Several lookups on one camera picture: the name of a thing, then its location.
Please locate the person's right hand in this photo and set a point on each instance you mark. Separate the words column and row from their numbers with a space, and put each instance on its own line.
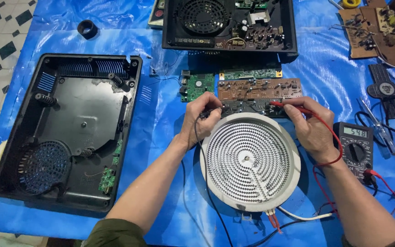
column 315, row 132

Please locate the person's left hand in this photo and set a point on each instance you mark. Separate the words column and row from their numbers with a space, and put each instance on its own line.
column 195, row 120

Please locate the red multimeter probe lead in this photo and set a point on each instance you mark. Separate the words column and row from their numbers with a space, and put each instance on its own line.
column 325, row 122

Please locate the black multimeter probe lead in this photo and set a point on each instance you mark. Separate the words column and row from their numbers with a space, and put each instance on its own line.
column 202, row 171

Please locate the square green circuit board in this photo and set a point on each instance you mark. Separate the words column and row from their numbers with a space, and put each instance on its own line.
column 197, row 87

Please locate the black digital multimeter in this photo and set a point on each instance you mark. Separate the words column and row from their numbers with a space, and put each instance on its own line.
column 355, row 152

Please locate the blue plastic tarp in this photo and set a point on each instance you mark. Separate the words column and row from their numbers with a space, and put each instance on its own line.
column 163, row 154

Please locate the dark grey circuit board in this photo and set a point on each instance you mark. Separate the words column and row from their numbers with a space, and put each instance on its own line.
column 249, row 108

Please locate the long brown circuit board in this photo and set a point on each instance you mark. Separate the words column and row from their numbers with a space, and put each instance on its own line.
column 259, row 88

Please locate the round white heating element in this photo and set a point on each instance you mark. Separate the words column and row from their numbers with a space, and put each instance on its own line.
column 252, row 164

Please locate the narrow green circuit board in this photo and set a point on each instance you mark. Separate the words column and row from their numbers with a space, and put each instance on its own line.
column 250, row 74

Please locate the black flat plastic part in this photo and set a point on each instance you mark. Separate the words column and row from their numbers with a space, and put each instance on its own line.
column 386, row 89

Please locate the tiny green circuit board strip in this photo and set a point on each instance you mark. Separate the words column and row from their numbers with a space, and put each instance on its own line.
column 117, row 151

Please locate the black coil spring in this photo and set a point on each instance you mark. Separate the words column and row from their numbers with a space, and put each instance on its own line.
column 46, row 99
column 86, row 152
column 116, row 80

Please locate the black cooker housing with fan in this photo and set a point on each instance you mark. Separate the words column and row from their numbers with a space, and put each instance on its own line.
column 225, row 27

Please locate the small green circuit board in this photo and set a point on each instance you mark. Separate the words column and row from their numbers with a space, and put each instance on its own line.
column 107, row 179

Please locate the small brown circuit board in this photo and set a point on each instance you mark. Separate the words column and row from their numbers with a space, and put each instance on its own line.
column 357, row 32

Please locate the white cooker control panel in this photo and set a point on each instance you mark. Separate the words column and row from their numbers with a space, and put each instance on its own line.
column 156, row 15

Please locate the large brown circuit board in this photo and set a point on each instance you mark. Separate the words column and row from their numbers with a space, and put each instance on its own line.
column 394, row 51

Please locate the empty black cooker housing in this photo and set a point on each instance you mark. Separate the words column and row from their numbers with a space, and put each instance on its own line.
column 81, row 113

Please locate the yellow tape roll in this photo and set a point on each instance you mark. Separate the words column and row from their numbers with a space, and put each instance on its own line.
column 350, row 3

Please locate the black tape roll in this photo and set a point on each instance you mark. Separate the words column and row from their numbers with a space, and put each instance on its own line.
column 87, row 29

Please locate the olive left sleeve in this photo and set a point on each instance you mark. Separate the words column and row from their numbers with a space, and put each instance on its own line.
column 113, row 235

